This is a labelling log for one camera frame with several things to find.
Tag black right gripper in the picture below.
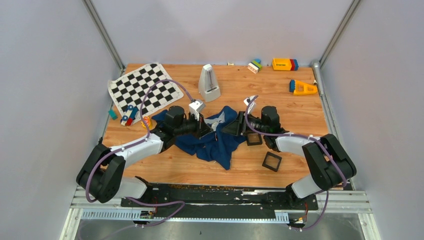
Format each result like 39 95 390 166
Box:
221 111 268 137

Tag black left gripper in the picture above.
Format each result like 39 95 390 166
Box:
174 111 214 140

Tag blue cartoon print shirt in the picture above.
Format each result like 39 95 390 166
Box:
151 105 248 171

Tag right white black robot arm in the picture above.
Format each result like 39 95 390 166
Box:
222 106 357 209

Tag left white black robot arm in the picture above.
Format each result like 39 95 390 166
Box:
76 106 213 207

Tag yellow blue toy ramp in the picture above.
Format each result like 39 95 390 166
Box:
289 79 318 96

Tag white metronome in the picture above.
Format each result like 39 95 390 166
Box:
198 64 221 102

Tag red white blue toy car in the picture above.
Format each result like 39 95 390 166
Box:
120 104 139 126

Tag white green blue blocks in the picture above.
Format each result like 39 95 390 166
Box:
247 58 263 74

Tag checkered chessboard mat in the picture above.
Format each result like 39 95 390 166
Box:
107 63 184 116

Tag yellow toy block bin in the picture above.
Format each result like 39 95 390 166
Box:
272 58 299 71

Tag teal small block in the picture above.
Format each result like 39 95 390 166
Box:
108 109 118 120

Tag grey metal pipe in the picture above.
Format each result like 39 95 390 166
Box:
311 59 325 97

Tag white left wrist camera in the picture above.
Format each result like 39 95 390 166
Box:
188 99 206 120

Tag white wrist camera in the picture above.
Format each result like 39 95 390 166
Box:
243 95 257 115
188 99 206 120

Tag orange small ring toy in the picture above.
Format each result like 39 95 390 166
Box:
141 116 152 130

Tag black square frame near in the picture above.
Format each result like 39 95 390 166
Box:
246 133 263 146

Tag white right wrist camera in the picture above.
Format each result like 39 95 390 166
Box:
243 95 257 115

